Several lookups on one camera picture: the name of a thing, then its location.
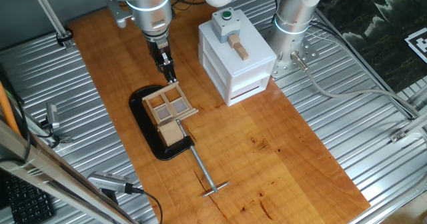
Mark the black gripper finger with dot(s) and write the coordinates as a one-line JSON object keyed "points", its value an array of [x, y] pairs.
{"points": [[164, 60], [171, 74]]}

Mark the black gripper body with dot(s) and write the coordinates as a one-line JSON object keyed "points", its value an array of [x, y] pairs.
{"points": [[158, 50]]}

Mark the small wooden sliding window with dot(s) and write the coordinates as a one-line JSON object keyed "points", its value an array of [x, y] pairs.
{"points": [[180, 116]]}

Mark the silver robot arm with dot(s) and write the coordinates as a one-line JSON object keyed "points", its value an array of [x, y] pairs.
{"points": [[150, 0]]}

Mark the light wooden block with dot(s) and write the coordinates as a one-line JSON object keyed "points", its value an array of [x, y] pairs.
{"points": [[171, 133]]}

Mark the black C-clamp with screw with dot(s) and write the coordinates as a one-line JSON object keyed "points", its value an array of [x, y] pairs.
{"points": [[146, 130]]}

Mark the stepped wooden stick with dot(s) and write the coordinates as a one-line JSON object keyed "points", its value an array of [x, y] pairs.
{"points": [[241, 50]]}

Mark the grey box with green button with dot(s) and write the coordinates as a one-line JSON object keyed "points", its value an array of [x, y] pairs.
{"points": [[230, 25]]}

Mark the white plastic box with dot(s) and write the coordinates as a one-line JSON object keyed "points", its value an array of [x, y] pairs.
{"points": [[247, 70]]}

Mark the metal pole with clamp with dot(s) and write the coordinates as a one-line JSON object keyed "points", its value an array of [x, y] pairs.
{"points": [[50, 14]]}

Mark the orange wooden board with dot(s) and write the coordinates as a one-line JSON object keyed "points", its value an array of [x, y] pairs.
{"points": [[267, 157]]}

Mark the aluminium profile beam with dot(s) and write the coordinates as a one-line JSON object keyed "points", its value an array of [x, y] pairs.
{"points": [[50, 174]]}

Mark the orange pole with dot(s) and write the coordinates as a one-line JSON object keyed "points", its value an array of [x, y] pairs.
{"points": [[6, 110]]}

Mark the black keyboard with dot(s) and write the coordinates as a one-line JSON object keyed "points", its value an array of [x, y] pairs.
{"points": [[26, 202]]}

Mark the dark landscape poster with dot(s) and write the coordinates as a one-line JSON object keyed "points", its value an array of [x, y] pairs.
{"points": [[373, 24]]}

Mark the black and white marker tag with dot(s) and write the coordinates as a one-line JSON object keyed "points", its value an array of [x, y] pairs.
{"points": [[418, 44]]}

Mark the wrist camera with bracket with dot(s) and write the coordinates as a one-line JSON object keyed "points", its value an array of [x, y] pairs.
{"points": [[118, 14]]}

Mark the small grey camera on mount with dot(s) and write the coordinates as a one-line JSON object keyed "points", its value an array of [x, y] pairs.
{"points": [[52, 115]]}

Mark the silver ribbed camera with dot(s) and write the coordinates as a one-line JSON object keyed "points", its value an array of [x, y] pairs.
{"points": [[108, 181]]}

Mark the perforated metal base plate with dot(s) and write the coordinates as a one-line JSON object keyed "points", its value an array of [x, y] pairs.
{"points": [[310, 54]]}

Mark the aluminium corner bracket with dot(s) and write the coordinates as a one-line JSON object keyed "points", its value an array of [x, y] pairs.
{"points": [[398, 136]]}

